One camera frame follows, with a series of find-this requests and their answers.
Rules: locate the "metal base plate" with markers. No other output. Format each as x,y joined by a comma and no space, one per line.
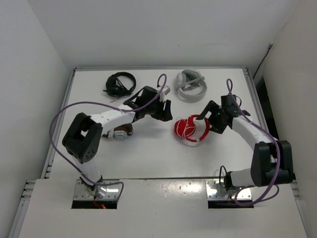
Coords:
215,192
102,193

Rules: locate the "black headphones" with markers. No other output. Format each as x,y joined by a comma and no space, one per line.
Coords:
116,89

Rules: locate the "red headphones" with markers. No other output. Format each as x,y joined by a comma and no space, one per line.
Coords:
186,128

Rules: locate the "brown silver headphones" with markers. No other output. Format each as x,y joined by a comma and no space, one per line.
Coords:
121,132

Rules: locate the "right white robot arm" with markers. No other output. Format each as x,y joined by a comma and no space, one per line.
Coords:
272,159

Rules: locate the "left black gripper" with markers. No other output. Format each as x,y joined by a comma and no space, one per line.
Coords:
163,115

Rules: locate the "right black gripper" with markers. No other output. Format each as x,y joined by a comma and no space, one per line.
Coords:
213,107

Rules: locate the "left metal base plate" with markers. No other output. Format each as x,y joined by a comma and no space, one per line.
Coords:
102,193

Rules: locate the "grey white headphones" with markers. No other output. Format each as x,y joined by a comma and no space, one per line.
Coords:
190,85

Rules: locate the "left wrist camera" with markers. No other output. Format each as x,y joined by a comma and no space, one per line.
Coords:
163,91

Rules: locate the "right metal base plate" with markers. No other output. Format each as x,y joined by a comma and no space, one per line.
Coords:
215,192

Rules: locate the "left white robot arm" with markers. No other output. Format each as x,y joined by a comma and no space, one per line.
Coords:
85,132

